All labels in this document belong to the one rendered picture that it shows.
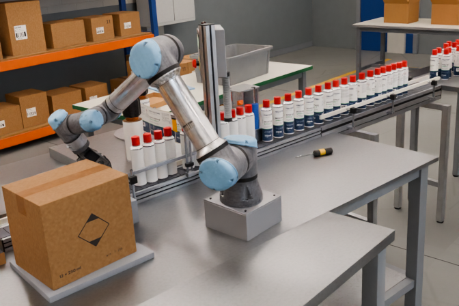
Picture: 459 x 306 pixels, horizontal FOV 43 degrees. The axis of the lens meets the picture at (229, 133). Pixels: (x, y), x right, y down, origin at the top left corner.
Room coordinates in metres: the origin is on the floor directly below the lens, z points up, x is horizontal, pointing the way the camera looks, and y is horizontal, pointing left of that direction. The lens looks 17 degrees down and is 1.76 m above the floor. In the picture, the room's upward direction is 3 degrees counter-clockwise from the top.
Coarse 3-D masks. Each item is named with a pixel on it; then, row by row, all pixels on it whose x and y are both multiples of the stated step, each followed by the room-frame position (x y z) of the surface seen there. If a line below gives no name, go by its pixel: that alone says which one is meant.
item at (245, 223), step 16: (208, 208) 1.87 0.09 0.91; (224, 208) 1.82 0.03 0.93; (240, 208) 1.80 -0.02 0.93; (256, 208) 1.80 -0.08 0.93; (272, 208) 1.86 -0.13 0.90; (208, 224) 1.87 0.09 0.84; (224, 224) 1.82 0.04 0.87; (240, 224) 1.77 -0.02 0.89; (256, 224) 1.79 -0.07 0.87; (272, 224) 1.86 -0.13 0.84
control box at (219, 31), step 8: (216, 32) 2.27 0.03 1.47; (224, 32) 2.28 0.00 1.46; (216, 40) 2.27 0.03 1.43; (224, 40) 2.28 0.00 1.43; (216, 48) 2.27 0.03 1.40; (224, 48) 2.27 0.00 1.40; (200, 56) 2.27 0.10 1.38; (224, 56) 2.27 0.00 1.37; (200, 64) 2.32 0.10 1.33; (224, 64) 2.27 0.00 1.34; (224, 72) 2.27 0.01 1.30
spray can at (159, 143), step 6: (156, 132) 2.25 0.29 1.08; (156, 138) 2.25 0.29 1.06; (162, 138) 2.26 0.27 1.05; (156, 144) 2.24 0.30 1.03; (162, 144) 2.24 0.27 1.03; (156, 150) 2.24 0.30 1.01; (162, 150) 2.24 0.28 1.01; (156, 156) 2.24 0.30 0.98; (162, 156) 2.24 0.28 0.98; (156, 162) 2.24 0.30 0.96; (162, 168) 2.24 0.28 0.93; (162, 174) 2.24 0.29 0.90
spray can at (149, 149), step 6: (144, 138) 2.22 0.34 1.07; (150, 138) 2.22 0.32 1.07; (144, 144) 2.21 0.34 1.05; (150, 144) 2.21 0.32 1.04; (144, 150) 2.21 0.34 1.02; (150, 150) 2.21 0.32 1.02; (144, 156) 2.21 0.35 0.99; (150, 156) 2.20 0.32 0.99; (150, 162) 2.20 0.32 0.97; (156, 168) 2.23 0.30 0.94; (150, 174) 2.20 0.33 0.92; (156, 174) 2.22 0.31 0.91; (150, 180) 2.20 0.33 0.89; (156, 180) 2.22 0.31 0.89
